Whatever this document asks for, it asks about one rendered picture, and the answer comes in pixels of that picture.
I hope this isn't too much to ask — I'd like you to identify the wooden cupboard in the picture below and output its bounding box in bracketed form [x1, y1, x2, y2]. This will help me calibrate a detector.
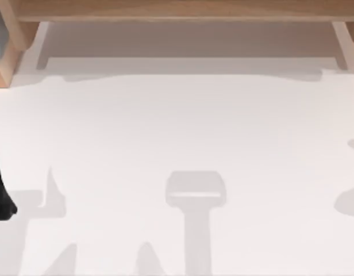
[0, 0, 354, 89]

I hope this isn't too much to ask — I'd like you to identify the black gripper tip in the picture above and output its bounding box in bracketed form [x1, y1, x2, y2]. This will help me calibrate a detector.
[0, 145, 18, 222]

